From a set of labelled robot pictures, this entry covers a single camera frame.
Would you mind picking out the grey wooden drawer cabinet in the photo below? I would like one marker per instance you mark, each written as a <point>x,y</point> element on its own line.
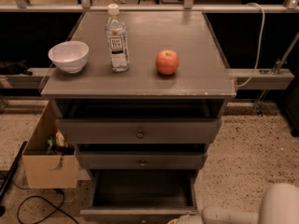
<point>200,88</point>

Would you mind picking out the grey drawer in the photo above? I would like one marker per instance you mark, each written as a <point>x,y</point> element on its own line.
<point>147,131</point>
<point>141,196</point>
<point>141,156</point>

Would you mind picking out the beige padded gripper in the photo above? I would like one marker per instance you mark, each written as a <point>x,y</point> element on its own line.
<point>189,219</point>

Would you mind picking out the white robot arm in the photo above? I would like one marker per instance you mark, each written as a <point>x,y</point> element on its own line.
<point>279,205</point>

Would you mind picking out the grey middle drawer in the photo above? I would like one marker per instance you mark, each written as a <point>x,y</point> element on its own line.
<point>141,156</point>

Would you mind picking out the black bar on floor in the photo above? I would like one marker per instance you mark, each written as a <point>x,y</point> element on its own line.
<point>6,177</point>

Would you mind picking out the cardboard box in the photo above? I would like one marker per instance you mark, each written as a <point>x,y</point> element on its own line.
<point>43,170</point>

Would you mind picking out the items inside cardboard box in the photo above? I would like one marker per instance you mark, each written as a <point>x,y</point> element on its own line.
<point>56,145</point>

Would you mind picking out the white ceramic bowl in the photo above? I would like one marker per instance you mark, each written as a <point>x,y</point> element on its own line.
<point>70,56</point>

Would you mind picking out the red apple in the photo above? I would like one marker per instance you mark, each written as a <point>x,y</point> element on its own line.
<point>167,62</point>

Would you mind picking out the clear plastic water bottle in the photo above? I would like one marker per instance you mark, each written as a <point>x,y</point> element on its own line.
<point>116,33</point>

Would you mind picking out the grey bottom drawer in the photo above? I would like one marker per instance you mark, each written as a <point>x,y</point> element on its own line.
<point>141,196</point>

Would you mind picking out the grey top drawer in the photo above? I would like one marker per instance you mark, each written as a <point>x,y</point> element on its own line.
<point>147,131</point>

